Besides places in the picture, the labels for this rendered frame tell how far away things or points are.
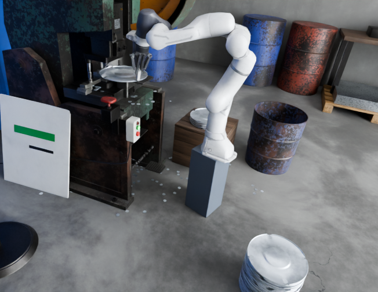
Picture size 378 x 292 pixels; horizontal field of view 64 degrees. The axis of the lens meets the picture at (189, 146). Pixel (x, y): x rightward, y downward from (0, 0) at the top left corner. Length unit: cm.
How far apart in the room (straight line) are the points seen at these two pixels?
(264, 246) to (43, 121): 148
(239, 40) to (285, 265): 107
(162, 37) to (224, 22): 30
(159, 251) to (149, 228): 18
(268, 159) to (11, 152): 184
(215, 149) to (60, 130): 95
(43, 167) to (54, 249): 58
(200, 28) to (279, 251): 115
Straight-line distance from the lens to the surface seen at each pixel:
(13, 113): 220
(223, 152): 172
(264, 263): 156
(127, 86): 190
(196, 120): 226
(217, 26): 151
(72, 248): 186
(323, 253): 207
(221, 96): 158
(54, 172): 214
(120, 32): 193
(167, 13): 210
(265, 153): 243
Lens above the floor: 140
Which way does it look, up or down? 31 degrees down
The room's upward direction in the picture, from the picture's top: 7 degrees clockwise
